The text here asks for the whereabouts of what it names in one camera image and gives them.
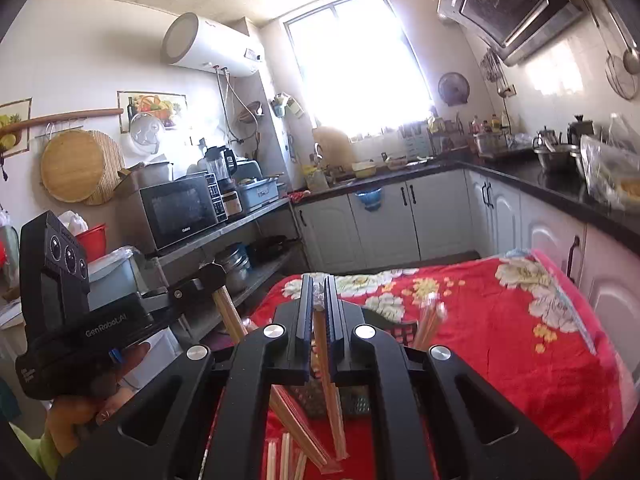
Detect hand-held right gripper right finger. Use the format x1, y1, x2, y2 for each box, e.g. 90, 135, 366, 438
325, 276, 596, 480

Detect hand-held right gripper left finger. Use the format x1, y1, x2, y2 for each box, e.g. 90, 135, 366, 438
56, 274, 314, 480

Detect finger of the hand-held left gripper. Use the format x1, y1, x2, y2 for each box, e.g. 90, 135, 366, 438
170, 262, 228, 311

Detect chopstick pair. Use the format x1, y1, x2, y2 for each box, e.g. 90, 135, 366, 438
310, 282, 349, 462
211, 287, 249, 341

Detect black plastic utensil basket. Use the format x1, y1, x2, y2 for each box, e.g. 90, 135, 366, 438
290, 320, 421, 421

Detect bunch of chopstick packets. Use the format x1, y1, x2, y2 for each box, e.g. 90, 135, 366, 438
265, 290, 449, 480

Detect person's left hand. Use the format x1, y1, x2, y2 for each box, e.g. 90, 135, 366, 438
45, 342, 151, 456

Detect stacked steel pots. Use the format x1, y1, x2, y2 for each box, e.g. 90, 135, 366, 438
215, 242, 251, 293

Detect grey plastic drawer unit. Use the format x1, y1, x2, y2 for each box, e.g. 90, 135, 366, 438
85, 246, 176, 393

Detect black microwave oven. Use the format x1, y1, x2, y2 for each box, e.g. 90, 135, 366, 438
137, 174, 228, 253

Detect metal shelf table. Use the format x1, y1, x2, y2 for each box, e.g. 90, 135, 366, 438
145, 197, 306, 341

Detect red plastic basin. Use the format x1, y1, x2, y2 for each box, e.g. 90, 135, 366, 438
75, 223, 108, 266

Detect grey plastic bin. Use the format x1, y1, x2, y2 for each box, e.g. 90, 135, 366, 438
237, 177, 281, 212

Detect white plastic bag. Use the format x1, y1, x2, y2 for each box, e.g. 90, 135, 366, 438
57, 211, 88, 236

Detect grey lidded container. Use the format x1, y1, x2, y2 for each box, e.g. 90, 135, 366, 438
134, 161, 174, 190

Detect black blender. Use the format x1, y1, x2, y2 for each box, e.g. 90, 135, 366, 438
201, 145, 244, 222

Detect cardboard box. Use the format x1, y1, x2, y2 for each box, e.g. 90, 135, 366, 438
115, 167, 146, 198

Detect white base cabinets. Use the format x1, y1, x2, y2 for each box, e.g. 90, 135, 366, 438
292, 167, 640, 361

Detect red floral blanket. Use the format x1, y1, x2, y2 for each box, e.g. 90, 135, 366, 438
247, 252, 626, 480

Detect blue plastic basin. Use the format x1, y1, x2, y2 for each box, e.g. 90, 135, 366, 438
354, 187, 384, 212

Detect white round fan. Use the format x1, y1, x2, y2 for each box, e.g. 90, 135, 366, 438
122, 111, 167, 155

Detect round bamboo board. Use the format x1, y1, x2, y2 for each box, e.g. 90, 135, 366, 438
40, 129, 127, 207

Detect wooden cutting board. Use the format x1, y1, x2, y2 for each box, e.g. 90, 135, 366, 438
312, 126, 353, 171

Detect long wooden rolling pin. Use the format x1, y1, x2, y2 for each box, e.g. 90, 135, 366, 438
0, 108, 125, 136

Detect grey countertop organizer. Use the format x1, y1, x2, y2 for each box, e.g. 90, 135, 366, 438
400, 122, 433, 159

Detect white water heater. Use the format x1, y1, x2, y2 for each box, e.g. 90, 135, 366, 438
161, 11, 265, 78

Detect steel stockpot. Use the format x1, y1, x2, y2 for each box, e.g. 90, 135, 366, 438
472, 130, 507, 157

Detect kitchen window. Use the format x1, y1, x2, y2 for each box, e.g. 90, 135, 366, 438
282, 0, 433, 143

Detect black kitchen countertop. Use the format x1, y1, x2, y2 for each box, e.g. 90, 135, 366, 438
290, 152, 640, 241

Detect pink table cover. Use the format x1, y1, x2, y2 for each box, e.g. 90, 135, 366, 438
532, 250, 631, 441

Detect lidded steel pot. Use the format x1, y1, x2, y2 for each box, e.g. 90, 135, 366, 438
532, 127, 583, 172

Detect small hanging kitchen tools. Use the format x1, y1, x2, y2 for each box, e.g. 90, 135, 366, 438
479, 47, 508, 97

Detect clear plastic bag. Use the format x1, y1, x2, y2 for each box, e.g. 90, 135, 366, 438
580, 112, 640, 211

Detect steel range hood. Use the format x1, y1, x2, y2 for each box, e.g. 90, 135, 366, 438
436, 0, 586, 67

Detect row of hanging steel ladles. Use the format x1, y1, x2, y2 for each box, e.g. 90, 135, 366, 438
595, 0, 640, 76

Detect fruit wall picture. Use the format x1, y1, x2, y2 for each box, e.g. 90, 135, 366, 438
117, 91, 182, 135

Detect white wall holder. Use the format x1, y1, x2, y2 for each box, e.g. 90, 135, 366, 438
271, 92, 304, 120

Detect lemon wall picture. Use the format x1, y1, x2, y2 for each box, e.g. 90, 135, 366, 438
0, 98, 32, 157

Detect round dark wall disc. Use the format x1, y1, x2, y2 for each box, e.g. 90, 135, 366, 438
438, 71, 471, 107

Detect wire mesh strainer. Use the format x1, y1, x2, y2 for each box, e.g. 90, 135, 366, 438
580, 0, 640, 101

